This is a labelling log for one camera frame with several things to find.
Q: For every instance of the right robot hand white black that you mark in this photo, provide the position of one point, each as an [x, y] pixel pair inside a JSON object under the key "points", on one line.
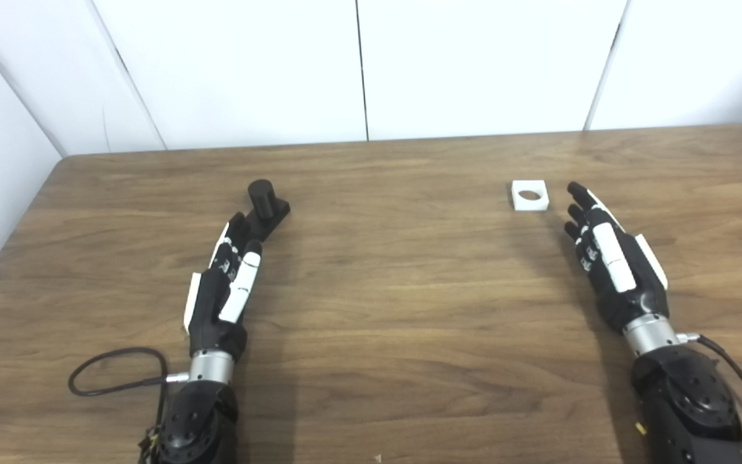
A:
{"points": [[628, 296]]}

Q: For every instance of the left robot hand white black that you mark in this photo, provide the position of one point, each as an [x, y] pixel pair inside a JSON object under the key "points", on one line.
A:
{"points": [[213, 303]]}

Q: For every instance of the black peg with base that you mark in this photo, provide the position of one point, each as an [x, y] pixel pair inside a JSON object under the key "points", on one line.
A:
{"points": [[261, 193]]}

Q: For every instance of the white square piece with hole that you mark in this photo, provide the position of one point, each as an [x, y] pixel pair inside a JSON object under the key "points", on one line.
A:
{"points": [[519, 203]]}

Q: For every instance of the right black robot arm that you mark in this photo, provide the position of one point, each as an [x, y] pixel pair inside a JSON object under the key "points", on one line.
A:
{"points": [[686, 399]]}

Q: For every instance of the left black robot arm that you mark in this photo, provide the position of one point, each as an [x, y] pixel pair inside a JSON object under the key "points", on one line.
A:
{"points": [[197, 419]]}

